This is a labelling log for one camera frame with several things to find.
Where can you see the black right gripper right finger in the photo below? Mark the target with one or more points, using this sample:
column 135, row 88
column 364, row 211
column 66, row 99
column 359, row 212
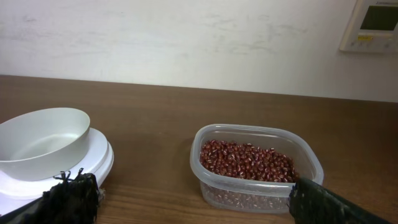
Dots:
column 309, row 202

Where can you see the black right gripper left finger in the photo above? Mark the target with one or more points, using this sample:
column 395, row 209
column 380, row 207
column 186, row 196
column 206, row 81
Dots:
column 72, row 201

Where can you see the white digital kitchen scale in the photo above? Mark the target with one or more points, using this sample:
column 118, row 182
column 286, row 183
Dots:
column 98, row 161

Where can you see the white metal bowl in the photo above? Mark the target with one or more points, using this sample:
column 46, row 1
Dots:
column 40, row 144

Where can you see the clear plastic bean container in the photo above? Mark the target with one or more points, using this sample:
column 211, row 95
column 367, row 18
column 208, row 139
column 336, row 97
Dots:
column 253, row 195

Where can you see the red adzuki beans in container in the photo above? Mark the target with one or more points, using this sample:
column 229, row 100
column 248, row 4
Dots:
column 246, row 161

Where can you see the white wall control panel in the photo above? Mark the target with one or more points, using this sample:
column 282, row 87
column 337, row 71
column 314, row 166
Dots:
column 372, row 28

